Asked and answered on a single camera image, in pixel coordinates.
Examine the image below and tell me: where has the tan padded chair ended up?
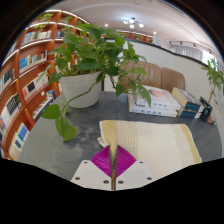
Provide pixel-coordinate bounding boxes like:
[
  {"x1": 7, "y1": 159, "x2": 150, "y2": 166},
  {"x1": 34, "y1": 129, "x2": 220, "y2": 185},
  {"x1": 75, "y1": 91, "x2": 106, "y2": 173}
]
[
  {"x1": 161, "y1": 67, "x2": 186, "y2": 94},
  {"x1": 120, "y1": 60, "x2": 163, "y2": 90}
]

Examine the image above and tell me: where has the thick book with grey cover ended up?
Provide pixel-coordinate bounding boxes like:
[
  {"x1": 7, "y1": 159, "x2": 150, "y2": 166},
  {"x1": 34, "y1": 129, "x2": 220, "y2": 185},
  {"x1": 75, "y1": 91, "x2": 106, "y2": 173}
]
[{"x1": 171, "y1": 86, "x2": 203, "y2": 113}]

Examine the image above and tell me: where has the cream and yellow striped towel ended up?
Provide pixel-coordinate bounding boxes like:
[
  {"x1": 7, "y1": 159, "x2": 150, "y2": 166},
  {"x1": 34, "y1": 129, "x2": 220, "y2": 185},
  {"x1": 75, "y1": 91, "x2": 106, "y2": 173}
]
[{"x1": 97, "y1": 119, "x2": 203, "y2": 191}]

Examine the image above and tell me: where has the pothos plant in white pot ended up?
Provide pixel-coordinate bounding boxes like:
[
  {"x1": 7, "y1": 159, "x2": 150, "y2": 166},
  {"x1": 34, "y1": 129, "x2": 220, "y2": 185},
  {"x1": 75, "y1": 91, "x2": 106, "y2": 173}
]
[{"x1": 36, "y1": 22, "x2": 153, "y2": 143}]

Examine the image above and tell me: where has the black track light rail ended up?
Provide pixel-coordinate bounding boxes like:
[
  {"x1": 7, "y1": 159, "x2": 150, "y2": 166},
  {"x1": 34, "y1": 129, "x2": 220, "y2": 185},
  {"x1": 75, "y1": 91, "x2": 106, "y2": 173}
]
[{"x1": 168, "y1": 40, "x2": 215, "y2": 52}]

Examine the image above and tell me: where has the thick dark blue book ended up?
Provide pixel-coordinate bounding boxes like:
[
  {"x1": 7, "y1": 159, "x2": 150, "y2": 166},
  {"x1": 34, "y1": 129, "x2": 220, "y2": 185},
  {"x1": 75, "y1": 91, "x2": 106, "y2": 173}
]
[{"x1": 177, "y1": 107, "x2": 202, "y2": 120}]

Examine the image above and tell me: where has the orange wooden bookshelf unit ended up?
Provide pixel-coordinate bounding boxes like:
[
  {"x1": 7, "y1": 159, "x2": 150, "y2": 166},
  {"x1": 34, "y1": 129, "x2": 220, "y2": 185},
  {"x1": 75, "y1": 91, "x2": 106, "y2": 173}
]
[{"x1": 0, "y1": 9, "x2": 155, "y2": 163}]

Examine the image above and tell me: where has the white book with face cover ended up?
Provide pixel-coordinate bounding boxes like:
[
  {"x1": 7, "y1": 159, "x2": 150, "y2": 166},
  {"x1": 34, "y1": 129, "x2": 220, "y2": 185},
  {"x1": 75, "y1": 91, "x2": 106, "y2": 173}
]
[{"x1": 133, "y1": 85, "x2": 182, "y2": 111}]

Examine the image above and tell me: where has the small tree in black pot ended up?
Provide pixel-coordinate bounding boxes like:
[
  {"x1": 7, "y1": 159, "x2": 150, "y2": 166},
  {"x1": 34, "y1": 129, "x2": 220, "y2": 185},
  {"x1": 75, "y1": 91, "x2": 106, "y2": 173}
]
[{"x1": 199, "y1": 57, "x2": 224, "y2": 123}]

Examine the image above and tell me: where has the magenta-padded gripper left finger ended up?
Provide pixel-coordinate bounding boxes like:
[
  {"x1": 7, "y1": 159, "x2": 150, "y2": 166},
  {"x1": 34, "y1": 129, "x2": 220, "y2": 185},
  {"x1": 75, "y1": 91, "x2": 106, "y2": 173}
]
[{"x1": 70, "y1": 145, "x2": 113, "y2": 191}]

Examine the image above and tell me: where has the small stack of books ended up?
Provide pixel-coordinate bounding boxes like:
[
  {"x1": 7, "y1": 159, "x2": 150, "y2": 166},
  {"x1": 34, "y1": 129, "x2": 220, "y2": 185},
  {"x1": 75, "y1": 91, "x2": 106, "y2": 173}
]
[{"x1": 207, "y1": 114, "x2": 218, "y2": 126}]

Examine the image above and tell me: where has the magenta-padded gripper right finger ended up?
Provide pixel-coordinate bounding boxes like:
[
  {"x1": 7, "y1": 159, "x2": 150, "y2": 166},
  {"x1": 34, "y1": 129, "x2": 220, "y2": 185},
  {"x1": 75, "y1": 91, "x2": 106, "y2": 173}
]
[{"x1": 115, "y1": 145, "x2": 154, "y2": 191}]

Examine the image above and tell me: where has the white sheer curtain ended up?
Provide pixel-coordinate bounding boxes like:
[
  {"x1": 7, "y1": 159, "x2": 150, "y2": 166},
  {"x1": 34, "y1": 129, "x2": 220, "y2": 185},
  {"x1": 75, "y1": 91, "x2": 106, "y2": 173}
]
[{"x1": 169, "y1": 43, "x2": 224, "y2": 73}]

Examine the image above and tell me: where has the cluster of ceiling lights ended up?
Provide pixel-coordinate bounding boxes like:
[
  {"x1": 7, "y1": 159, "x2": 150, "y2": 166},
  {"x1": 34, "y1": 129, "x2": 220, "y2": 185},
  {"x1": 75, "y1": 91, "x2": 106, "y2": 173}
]
[{"x1": 122, "y1": 17, "x2": 145, "y2": 30}]

